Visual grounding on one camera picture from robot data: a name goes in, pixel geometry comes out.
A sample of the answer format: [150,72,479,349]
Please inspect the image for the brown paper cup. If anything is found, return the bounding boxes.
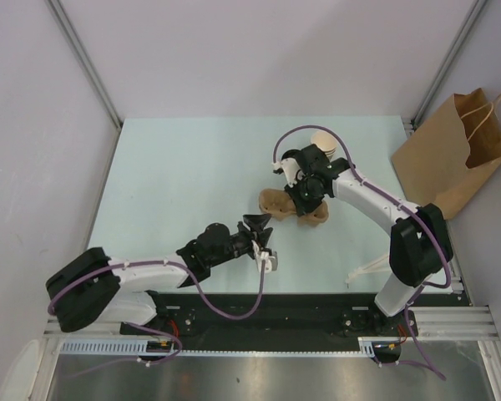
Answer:
[311,130,338,160]

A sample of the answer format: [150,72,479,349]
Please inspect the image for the aluminium corner post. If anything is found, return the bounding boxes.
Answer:
[45,0,124,132]
[410,0,491,129]

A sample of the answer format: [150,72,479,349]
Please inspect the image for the black plastic cup lid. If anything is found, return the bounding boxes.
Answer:
[281,149,301,160]

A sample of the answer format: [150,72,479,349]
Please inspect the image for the aluminium frame rail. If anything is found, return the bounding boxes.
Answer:
[43,304,496,339]

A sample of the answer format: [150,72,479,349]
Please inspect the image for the right aluminium corner post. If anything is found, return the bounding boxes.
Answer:
[410,0,491,129]

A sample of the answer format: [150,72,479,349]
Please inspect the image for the left aluminium corner post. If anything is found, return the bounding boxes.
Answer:
[45,0,124,132]

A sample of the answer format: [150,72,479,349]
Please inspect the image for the brown pulp cup carrier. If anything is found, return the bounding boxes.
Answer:
[258,189,297,221]
[297,201,329,227]

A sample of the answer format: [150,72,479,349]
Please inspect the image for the white slotted cable duct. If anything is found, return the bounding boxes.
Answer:
[60,336,402,359]

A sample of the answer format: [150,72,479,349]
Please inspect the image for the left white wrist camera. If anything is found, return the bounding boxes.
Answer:
[252,241,278,274]

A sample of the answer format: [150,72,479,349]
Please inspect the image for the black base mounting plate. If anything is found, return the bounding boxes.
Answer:
[144,293,418,353]

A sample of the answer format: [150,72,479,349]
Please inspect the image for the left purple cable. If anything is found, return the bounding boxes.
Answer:
[48,250,264,379]

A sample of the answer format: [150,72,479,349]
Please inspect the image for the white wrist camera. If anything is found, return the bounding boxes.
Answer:
[272,158,304,187]
[252,241,278,274]

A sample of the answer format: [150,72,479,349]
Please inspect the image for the brown paper bag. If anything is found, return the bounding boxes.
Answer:
[391,89,501,220]

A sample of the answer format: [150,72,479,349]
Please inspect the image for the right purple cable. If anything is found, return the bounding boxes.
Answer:
[271,124,456,383]

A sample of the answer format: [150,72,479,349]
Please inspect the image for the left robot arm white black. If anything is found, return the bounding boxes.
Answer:
[45,214,277,334]

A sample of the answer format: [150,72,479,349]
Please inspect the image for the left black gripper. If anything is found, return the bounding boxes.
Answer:
[207,212,271,267]

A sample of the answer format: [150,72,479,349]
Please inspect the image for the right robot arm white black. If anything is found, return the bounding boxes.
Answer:
[273,145,453,335]

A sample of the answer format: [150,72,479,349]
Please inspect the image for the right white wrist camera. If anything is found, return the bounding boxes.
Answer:
[272,158,304,187]

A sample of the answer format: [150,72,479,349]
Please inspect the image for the purple cable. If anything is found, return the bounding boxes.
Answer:
[271,124,456,383]
[48,250,264,379]

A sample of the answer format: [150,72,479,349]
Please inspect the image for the white round object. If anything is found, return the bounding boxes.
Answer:
[0,340,42,401]

